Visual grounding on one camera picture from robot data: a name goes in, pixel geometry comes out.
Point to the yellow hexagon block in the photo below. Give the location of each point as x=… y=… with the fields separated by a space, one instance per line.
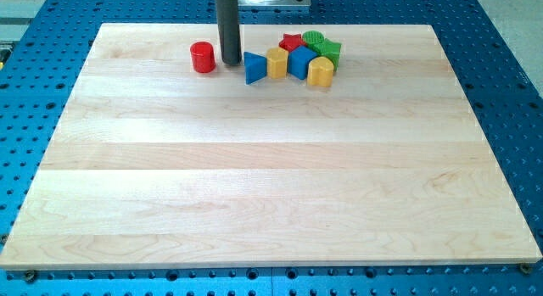
x=277 y=62

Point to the left corner screw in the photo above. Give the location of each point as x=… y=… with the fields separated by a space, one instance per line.
x=29 y=276

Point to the red star block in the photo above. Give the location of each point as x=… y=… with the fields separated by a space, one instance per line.
x=291 y=41

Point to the wooden board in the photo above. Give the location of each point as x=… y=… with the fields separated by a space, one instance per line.
x=154 y=165

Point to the corner screw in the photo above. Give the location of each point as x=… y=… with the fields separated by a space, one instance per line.
x=29 y=276
x=526 y=269

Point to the blue triangle block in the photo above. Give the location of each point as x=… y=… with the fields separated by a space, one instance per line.
x=255 y=67

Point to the green cylinder block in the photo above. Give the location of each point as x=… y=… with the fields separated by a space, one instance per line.
x=312 y=38

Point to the green star block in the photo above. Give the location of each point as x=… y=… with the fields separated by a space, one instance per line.
x=329 y=49

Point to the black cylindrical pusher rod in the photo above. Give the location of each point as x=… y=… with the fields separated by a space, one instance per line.
x=229 y=31

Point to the blue cube block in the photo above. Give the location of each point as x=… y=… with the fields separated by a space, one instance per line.
x=298 y=62

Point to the red cylinder block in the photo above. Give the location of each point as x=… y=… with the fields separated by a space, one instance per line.
x=203 y=58

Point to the right corner screw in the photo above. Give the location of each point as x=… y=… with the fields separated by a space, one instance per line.
x=526 y=269

